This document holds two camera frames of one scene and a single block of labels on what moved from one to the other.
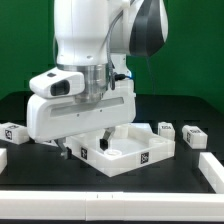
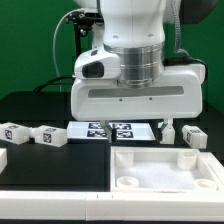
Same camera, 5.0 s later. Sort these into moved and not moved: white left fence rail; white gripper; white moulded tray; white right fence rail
Moved: white moulded tray; white gripper
Not moved: white right fence rail; white left fence rail
